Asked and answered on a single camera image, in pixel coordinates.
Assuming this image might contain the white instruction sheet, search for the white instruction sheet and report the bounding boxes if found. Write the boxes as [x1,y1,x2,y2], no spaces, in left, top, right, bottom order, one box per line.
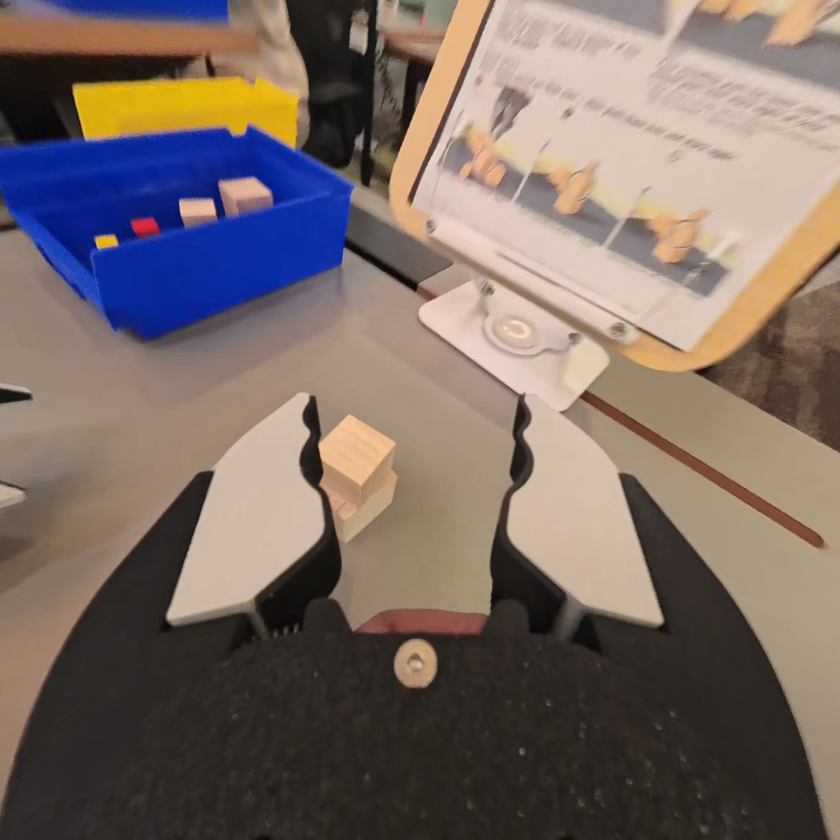
[414,0,840,353]

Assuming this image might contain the wooden display board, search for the wooden display board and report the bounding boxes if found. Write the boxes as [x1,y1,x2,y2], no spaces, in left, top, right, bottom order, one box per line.
[389,0,840,372]

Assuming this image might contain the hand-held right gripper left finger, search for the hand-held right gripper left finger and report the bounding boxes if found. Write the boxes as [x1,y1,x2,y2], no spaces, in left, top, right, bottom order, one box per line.
[167,392,342,631]

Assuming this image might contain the blue plastic bin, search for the blue plastic bin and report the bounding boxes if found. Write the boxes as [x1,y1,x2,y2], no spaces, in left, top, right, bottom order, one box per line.
[0,126,355,340]

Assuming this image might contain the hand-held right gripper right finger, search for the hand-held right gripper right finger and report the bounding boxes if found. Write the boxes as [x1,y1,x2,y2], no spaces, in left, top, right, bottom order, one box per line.
[490,392,665,634]

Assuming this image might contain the large wooden cube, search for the large wooden cube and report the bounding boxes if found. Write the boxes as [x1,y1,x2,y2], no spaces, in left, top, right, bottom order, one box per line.
[329,473,399,544]
[218,176,275,217]

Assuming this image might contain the yellow plastic bin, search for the yellow plastic bin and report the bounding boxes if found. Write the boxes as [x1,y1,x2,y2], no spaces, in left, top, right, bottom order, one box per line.
[73,77,300,149]

